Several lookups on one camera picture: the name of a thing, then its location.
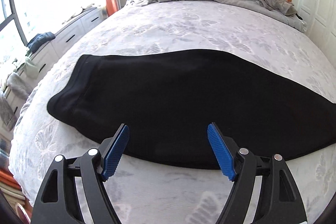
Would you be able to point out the black pants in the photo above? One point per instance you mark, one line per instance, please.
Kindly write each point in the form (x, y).
(168, 100)

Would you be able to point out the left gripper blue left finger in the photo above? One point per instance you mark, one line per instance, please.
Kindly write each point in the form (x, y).
(57, 200)

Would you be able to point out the white drawer cabinet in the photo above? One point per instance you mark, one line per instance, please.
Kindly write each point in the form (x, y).
(50, 52)

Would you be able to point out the dark blue folded clothes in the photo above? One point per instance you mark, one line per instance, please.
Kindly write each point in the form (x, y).
(38, 40)

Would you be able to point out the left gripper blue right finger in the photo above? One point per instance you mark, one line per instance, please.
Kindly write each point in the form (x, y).
(279, 198)

